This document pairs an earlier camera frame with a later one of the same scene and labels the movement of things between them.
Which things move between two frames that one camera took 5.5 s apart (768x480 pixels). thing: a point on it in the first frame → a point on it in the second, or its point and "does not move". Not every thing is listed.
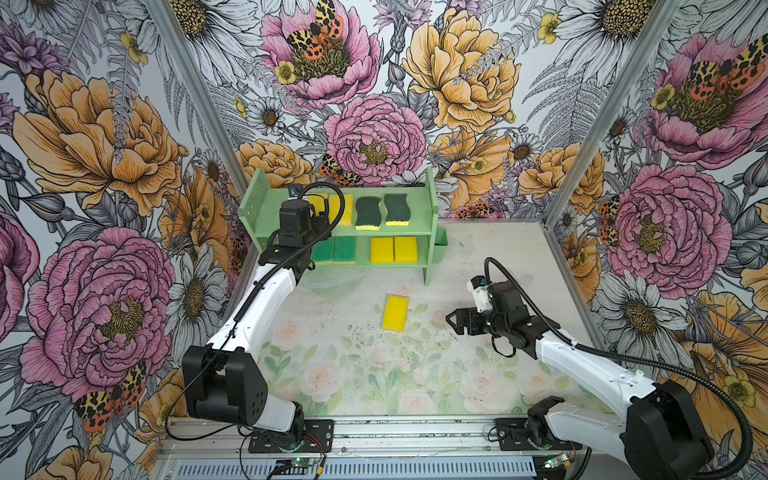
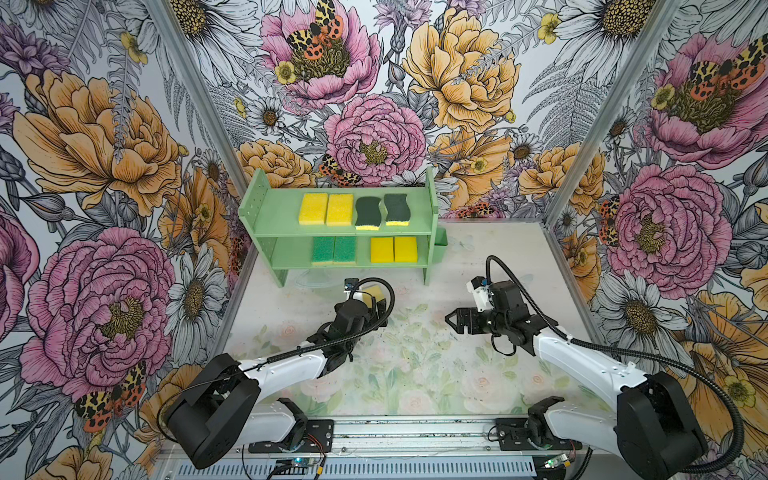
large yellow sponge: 335,204 does not move
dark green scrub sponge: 397,210 does not move
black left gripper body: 318,224 → 372,315
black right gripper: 461,320 does not move
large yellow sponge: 395,313 → 375,291
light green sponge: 323,251 does not move
